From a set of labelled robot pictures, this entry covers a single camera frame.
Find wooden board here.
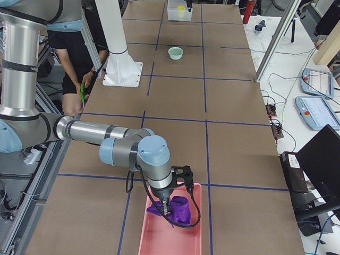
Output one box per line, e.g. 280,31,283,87
313,22,340,65

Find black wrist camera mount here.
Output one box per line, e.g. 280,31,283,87
170,165,194,194

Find black computer box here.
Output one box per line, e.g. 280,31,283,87
279,151,308,193

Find teach pendant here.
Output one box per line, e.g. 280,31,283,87
295,96,339,131
301,68,334,99

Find black camera cable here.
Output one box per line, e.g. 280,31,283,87
125,164,201,228

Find orange connector block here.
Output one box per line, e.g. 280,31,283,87
271,123,284,140
266,104,277,118

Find translucent plastic box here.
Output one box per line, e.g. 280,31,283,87
167,0,193,21

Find upper teach pendant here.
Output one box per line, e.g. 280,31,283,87
301,68,334,99

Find yellow plastic cup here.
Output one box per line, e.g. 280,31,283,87
177,6,185,19

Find black monitor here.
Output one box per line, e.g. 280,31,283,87
296,124,339,198

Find seated person in black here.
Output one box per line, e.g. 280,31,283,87
46,7,109,116

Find green screwdriver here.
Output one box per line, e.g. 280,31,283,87
80,83,85,108

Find aluminium frame post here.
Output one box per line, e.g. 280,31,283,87
254,0,301,82

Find pink plastic tray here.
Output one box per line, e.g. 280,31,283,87
138,182,202,255

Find lower orange connector block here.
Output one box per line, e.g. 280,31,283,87
271,123,284,140

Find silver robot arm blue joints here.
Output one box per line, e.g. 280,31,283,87
1,1,176,196

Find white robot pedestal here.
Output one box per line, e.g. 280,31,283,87
96,0,143,88

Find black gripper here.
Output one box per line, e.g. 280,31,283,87
154,186,174,214

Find upper orange connector block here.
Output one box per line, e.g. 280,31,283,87
266,104,277,118

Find blue handheld tool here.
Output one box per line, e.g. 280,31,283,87
254,20,266,32

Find red bottle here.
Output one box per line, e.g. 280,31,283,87
242,0,255,24

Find purple cloth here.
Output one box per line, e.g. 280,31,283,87
147,196,192,226

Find mint green bowl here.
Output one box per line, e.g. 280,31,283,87
168,47,184,60

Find lower teach pendant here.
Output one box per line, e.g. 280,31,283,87
295,96,339,131

